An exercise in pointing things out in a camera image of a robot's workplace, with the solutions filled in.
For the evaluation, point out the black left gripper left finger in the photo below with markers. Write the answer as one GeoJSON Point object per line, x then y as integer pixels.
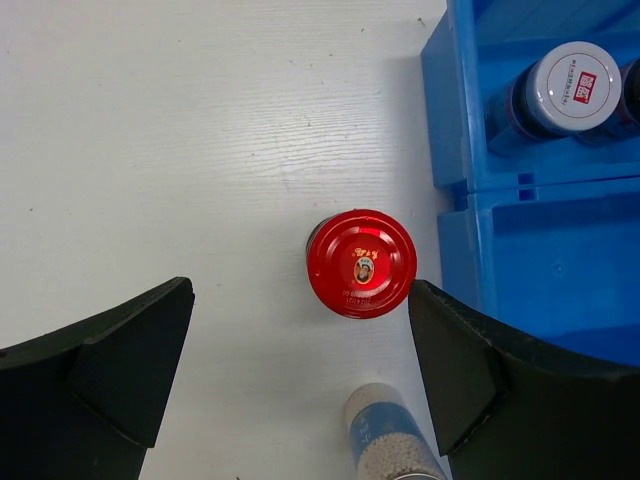
{"type": "Point", "coordinates": [87, 401]}

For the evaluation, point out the blue three-compartment plastic bin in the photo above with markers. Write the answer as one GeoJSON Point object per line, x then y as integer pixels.
{"type": "Point", "coordinates": [542, 236]}

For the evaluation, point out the silver-lid spice bottle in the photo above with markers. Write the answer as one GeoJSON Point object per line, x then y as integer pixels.
{"type": "Point", "coordinates": [385, 441]}

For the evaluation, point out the red-lid sauce jar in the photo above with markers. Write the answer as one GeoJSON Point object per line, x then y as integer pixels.
{"type": "Point", "coordinates": [360, 263]}

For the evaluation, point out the grey-lid dark jar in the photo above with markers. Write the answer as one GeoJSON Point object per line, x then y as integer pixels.
{"type": "Point", "coordinates": [574, 88]}
{"type": "Point", "coordinates": [623, 123]}

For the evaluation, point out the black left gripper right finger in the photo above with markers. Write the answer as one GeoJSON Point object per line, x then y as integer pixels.
{"type": "Point", "coordinates": [508, 405]}

